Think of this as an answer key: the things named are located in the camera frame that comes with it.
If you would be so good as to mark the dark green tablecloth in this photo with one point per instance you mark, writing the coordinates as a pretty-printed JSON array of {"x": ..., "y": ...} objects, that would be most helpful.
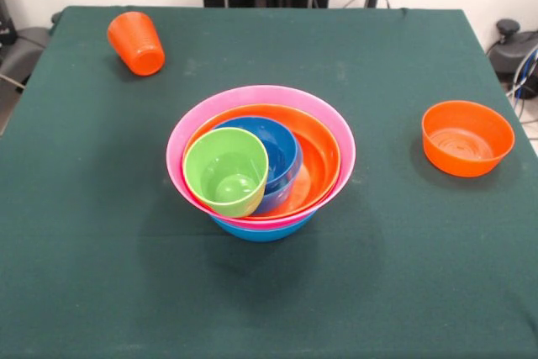
[{"x": 105, "y": 249}]

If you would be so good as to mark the green cup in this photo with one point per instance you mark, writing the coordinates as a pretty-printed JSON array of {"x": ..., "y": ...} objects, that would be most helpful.
[{"x": 227, "y": 191}]

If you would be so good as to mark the grey wheeled base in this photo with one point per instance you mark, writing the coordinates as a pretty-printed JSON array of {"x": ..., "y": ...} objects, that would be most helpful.
[
  {"x": 513, "y": 52},
  {"x": 25, "y": 48}
]

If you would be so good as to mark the large orange bowl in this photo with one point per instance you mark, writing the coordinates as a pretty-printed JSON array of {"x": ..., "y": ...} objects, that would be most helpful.
[{"x": 319, "y": 153}]

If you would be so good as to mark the small dark blue bowl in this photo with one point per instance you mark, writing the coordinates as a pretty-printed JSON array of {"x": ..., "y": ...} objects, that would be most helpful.
[{"x": 281, "y": 153}]

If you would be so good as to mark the orange cup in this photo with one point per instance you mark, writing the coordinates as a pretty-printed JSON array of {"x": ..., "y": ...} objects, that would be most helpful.
[{"x": 138, "y": 43}]

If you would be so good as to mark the large blue bowl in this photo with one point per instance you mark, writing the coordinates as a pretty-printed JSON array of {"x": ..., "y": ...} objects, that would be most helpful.
[{"x": 260, "y": 235}]

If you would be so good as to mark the small orange bowl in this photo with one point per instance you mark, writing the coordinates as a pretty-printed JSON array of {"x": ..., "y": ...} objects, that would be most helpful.
[{"x": 462, "y": 161}]

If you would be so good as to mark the small light blue bowl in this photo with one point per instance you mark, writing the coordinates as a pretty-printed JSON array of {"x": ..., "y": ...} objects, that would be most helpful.
[{"x": 273, "y": 201}]

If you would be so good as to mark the black equipment box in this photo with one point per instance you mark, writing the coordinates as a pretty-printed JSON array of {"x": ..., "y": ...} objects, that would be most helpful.
[{"x": 6, "y": 22}]

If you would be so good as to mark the large pink bowl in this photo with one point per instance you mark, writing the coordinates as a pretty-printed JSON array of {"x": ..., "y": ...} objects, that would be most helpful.
[{"x": 269, "y": 94}]

